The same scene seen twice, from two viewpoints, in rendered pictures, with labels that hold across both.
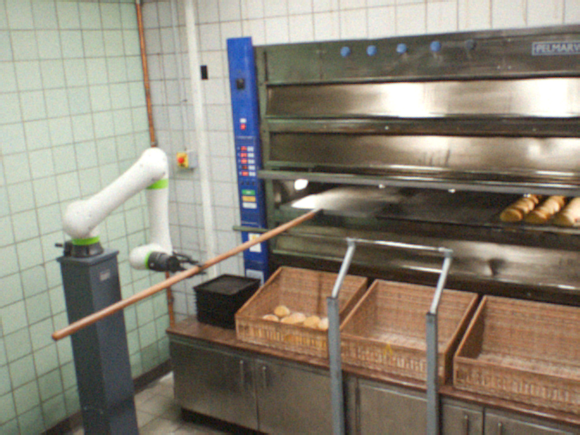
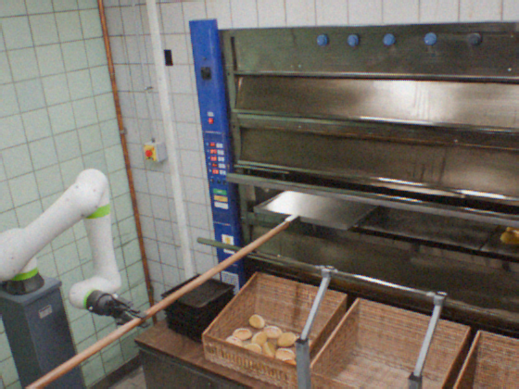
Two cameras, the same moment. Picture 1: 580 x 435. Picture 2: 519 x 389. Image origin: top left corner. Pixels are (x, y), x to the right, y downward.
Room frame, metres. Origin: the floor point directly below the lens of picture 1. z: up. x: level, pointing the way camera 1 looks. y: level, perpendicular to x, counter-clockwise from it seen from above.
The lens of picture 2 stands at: (0.99, -0.23, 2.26)
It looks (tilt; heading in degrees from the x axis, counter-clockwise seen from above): 21 degrees down; 4
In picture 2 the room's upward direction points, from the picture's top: 5 degrees counter-clockwise
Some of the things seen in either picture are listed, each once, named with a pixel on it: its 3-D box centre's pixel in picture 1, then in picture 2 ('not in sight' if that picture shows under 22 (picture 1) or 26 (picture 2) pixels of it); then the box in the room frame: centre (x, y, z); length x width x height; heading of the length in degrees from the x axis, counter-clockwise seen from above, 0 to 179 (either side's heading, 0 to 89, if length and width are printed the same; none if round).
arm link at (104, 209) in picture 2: (154, 167); (92, 192); (3.10, 0.61, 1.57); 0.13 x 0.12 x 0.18; 8
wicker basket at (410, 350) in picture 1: (406, 327); (388, 363); (3.10, -0.54, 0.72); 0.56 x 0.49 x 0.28; 56
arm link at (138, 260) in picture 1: (144, 258); (86, 295); (3.00, 0.68, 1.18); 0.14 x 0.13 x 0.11; 56
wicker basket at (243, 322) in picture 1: (302, 308); (275, 327); (3.43, -0.04, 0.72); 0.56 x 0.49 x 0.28; 58
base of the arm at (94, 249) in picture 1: (78, 246); (16, 277); (3.08, 1.00, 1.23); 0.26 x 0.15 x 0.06; 61
